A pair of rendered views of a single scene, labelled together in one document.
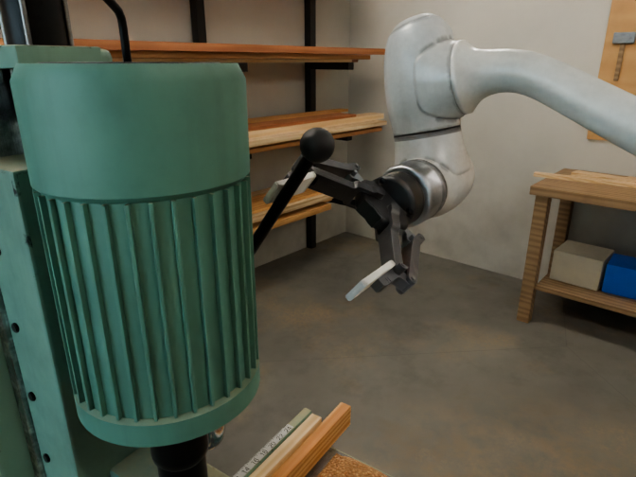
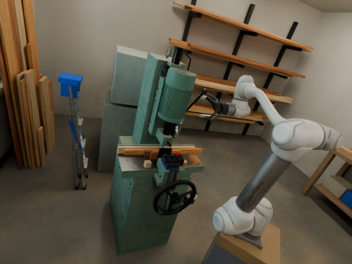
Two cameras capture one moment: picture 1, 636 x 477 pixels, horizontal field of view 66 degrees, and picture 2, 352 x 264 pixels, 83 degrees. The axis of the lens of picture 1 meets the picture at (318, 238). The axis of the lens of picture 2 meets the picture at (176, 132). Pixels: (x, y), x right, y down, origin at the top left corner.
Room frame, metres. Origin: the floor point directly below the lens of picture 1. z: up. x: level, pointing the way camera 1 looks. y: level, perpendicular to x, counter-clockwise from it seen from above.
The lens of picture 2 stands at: (-0.67, -0.44, 1.70)
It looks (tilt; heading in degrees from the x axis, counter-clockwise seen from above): 26 degrees down; 25
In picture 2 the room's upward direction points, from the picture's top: 16 degrees clockwise
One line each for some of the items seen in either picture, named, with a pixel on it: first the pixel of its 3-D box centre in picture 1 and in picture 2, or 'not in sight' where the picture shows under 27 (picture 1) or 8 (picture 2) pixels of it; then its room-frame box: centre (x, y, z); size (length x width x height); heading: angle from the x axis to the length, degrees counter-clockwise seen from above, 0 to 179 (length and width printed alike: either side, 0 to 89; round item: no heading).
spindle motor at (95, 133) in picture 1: (155, 244); (176, 95); (0.42, 0.15, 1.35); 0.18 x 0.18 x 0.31
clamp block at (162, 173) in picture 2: not in sight; (169, 169); (0.30, -0.01, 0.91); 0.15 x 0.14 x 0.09; 146
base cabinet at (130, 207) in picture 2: not in sight; (142, 195); (0.48, 0.25, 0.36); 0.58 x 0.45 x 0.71; 56
